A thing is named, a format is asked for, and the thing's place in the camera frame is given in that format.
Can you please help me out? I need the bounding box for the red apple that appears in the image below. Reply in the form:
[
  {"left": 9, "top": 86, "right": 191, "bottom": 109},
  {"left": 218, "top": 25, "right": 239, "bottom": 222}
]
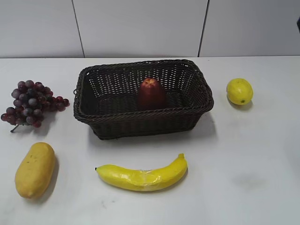
[{"left": 137, "top": 77, "right": 167, "bottom": 110}]

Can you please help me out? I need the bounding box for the dark woven wicker basket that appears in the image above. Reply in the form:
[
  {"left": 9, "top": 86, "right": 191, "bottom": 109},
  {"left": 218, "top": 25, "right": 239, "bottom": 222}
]
[{"left": 74, "top": 59, "right": 214, "bottom": 140}]

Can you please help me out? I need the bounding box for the yellow banana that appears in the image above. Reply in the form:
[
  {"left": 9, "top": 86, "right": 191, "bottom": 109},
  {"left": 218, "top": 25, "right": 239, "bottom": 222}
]
[{"left": 95, "top": 153, "right": 188, "bottom": 192}]

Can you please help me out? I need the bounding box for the yellow lemon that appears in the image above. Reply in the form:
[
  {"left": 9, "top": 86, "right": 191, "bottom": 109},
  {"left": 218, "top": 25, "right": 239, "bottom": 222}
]
[{"left": 226, "top": 78, "right": 253, "bottom": 105}]

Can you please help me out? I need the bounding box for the purple grape bunch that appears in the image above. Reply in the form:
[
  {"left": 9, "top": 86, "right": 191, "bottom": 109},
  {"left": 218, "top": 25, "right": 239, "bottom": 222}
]
[{"left": 0, "top": 80, "right": 70, "bottom": 133}]

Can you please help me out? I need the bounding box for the yellow mango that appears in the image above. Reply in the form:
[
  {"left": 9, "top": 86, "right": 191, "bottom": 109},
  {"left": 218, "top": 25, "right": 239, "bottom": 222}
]
[{"left": 15, "top": 142, "right": 56, "bottom": 199}]

